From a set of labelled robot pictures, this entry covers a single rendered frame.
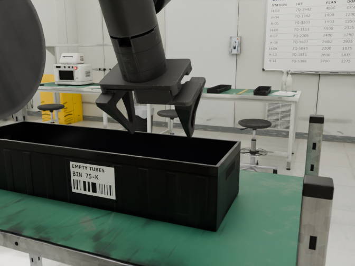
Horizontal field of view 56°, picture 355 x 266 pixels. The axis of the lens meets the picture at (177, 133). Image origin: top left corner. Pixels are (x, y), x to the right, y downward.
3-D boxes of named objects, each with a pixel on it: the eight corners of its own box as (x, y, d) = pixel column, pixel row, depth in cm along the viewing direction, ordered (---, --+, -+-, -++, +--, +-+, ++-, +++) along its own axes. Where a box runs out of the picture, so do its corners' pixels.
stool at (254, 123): (224, 165, 381) (226, 116, 368) (270, 165, 382) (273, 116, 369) (233, 183, 329) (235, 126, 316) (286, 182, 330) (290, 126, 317)
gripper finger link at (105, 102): (130, 116, 52) (112, 62, 46) (173, 119, 49) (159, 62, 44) (110, 145, 47) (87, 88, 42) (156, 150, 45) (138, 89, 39)
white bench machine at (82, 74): (68, 83, 517) (65, 53, 507) (93, 84, 505) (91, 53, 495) (53, 85, 483) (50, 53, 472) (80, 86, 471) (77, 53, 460)
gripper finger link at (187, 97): (166, 119, 50) (152, 62, 44) (213, 122, 47) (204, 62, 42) (148, 149, 45) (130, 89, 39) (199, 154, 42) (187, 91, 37)
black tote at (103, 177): (-32, 183, 75) (-39, 134, 72) (28, 161, 90) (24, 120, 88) (216, 233, 54) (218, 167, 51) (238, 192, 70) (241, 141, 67)
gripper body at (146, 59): (124, 70, 47) (108, 18, 42) (194, 71, 43) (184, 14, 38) (101, 96, 42) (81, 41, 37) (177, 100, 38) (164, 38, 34)
